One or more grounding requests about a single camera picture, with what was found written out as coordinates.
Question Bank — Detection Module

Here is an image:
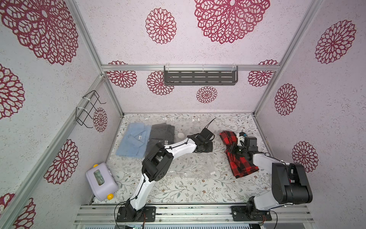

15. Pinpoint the lilac toy toaster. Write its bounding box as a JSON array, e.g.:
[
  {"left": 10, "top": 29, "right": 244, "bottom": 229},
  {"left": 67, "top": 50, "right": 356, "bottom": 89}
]
[{"left": 86, "top": 162, "right": 119, "bottom": 201}]

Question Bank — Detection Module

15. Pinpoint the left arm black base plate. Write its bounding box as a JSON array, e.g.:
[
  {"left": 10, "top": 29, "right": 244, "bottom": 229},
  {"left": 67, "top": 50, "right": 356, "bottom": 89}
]
[{"left": 116, "top": 202, "right": 156, "bottom": 223}]

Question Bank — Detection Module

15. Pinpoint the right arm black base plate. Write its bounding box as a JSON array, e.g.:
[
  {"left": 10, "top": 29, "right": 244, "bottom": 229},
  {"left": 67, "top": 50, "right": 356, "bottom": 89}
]
[{"left": 231, "top": 205, "right": 272, "bottom": 222}]

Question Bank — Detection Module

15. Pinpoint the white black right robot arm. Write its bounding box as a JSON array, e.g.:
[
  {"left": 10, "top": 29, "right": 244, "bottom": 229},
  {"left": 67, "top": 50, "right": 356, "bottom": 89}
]
[{"left": 229, "top": 136, "right": 313, "bottom": 216}]

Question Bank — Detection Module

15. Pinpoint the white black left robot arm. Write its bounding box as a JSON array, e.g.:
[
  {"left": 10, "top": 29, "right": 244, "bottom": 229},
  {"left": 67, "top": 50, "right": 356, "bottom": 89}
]
[{"left": 125, "top": 127, "right": 214, "bottom": 213}]

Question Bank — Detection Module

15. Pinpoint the aluminium mounting rail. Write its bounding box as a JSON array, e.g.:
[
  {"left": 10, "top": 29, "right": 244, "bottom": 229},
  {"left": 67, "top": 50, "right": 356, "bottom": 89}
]
[{"left": 73, "top": 204, "right": 314, "bottom": 226}]

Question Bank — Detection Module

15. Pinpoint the dark grey wall shelf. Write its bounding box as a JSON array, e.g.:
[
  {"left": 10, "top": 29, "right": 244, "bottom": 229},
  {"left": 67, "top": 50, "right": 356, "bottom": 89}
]
[{"left": 163, "top": 66, "right": 238, "bottom": 86}]

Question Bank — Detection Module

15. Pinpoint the black wire wall rack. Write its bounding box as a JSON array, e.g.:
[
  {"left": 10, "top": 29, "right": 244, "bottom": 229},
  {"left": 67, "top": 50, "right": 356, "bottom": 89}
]
[{"left": 75, "top": 90, "right": 106, "bottom": 129}]

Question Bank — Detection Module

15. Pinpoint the red black plaid shirt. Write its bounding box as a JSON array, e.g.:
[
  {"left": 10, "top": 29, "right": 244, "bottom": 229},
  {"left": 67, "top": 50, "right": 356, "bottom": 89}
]
[{"left": 220, "top": 131, "right": 259, "bottom": 178}]

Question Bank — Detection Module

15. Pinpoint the clear plastic vacuum bag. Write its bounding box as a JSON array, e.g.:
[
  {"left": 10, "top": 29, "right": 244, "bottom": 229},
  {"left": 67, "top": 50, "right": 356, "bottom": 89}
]
[{"left": 107, "top": 114, "right": 223, "bottom": 178}]

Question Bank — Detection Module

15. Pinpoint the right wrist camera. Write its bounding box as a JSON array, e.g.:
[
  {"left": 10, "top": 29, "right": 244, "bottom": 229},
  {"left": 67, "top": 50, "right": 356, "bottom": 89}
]
[{"left": 236, "top": 132, "right": 247, "bottom": 147}]

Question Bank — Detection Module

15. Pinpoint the dark grey shirt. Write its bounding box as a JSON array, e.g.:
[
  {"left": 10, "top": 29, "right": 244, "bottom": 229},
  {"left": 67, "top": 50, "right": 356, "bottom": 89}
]
[{"left": 145, "top": 123, "right": 175, "bottom": 156}]

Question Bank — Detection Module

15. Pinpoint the light blue shirt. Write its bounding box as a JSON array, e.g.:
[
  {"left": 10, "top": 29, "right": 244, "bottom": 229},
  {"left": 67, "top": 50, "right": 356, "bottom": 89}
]
[{"left": 116, "top": 123, "right": 152, "bottom": 158}]

